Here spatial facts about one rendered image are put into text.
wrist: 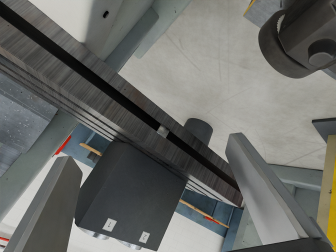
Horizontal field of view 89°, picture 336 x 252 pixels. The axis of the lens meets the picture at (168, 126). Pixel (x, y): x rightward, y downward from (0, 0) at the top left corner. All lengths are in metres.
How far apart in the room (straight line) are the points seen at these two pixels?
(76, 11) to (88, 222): 0.36
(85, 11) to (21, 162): 0.62
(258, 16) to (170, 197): 0.63
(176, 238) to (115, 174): 5.89
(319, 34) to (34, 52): 0.52
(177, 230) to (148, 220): 5.68
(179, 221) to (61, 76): 5.92
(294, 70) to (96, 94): 0.49
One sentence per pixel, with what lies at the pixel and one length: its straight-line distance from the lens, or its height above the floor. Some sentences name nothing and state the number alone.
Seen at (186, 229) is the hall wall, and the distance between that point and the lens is 6.37.
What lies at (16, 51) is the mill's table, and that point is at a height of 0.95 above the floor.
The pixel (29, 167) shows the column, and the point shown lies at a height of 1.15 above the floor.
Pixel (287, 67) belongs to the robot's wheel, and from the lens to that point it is 0.57.
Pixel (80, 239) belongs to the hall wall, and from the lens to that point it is 5.12.
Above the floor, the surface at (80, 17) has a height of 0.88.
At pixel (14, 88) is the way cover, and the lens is 0.72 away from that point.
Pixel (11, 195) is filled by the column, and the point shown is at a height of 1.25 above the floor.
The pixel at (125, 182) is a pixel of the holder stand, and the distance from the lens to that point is 0.41.
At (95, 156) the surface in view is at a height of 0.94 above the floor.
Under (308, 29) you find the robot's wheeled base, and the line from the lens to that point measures 0.51.
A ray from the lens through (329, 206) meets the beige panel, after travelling 1.61.
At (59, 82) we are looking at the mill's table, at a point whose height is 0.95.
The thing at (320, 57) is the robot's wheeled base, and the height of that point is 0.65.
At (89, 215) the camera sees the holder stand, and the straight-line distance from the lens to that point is 0.41.
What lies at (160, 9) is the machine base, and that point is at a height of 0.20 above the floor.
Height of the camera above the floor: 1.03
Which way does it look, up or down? 21 degrees down
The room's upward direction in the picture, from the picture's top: 151 degrees counter-clockwise
